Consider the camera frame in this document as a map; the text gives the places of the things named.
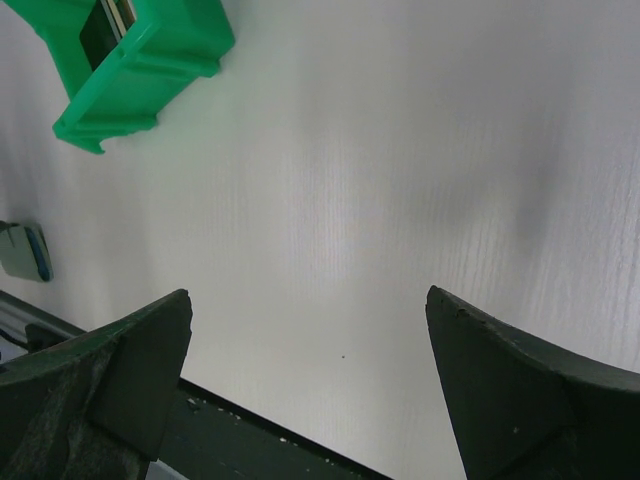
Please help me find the sage green leather card holder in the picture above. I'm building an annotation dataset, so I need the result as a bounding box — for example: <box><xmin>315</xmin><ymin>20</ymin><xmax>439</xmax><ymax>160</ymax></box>
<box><xmin>1</xmin><ymin>221</ymin><xmax>54</xmax><ymax>283</ymax></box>

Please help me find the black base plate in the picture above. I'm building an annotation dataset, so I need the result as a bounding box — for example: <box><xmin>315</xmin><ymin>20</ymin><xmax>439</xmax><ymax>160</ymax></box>
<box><xmin>1</xmin><ymin>294</ymin><xmax>376</xmax><ymax>479</ymax></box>

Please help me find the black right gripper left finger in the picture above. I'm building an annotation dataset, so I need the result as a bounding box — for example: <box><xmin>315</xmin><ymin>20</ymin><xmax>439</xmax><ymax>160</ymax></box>
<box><xmin>1</xmin><ymin>289</ymin><xmax>192</xmax><ymax>479</ymax></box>

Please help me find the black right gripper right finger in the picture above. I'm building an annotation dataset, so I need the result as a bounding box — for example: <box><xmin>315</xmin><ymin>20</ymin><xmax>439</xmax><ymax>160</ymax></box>
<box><xmin>426</xmin><ymin>286</ymin><xmax>639</xmax><ymax>479</ymax></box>

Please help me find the stack of cards in bin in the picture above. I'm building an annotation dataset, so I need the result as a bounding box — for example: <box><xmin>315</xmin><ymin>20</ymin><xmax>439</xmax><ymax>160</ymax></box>
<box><xmin>98</xmin><ymin>0</ymin><xmax>137</xmax><ymax>41</ymax></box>

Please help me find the green plastic card bin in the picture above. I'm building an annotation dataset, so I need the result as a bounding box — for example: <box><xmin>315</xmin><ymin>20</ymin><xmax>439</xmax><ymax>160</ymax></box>
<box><xmin>52</xmin><ymin>0</ymin><xmax>236</xmax><ymax>156</ymax></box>

